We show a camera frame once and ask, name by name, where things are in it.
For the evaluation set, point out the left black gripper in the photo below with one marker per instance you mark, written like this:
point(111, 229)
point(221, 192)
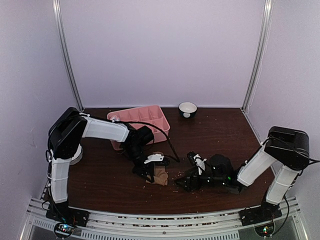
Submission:
point(142, 170)

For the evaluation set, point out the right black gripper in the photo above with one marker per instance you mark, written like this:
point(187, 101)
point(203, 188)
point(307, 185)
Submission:
point(189, 178)

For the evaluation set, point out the tan brown sock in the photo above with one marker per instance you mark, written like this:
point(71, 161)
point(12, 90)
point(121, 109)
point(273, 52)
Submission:
point(160, 176)

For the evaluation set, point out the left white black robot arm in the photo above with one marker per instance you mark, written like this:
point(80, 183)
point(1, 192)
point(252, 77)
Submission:
point(64, 148)

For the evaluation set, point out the pink divided organizer tray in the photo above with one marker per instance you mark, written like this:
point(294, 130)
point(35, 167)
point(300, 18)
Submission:
point(148, 114)

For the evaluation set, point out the black white ceramic bowl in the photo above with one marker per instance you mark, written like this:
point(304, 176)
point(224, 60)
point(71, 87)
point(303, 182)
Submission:
point(187, 110)

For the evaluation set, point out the white fluted bowl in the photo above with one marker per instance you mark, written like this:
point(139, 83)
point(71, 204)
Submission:
point(77, 156)

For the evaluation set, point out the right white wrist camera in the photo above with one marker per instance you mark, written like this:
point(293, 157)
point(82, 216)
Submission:
point(197, 161)

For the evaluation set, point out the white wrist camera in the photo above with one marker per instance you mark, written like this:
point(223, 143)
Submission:
point(157, 159)
point(197, 161)

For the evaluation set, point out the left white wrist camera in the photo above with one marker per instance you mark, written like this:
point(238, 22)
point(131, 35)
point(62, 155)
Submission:
point(157, 159)

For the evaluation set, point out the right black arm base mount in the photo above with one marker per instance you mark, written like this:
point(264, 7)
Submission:
point(262, 219)

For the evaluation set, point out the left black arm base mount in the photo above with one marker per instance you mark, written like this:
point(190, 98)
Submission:
point(68, 220)

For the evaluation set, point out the right aluminium frame post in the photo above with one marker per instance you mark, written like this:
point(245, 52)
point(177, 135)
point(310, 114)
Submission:
point(264, 31)

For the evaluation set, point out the aluminium frame post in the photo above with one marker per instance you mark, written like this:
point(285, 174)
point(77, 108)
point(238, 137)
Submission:
point(65, 53)
point(264, 31)

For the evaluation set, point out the left aluminium frame post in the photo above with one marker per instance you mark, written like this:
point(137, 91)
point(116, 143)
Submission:
point(65, 53)

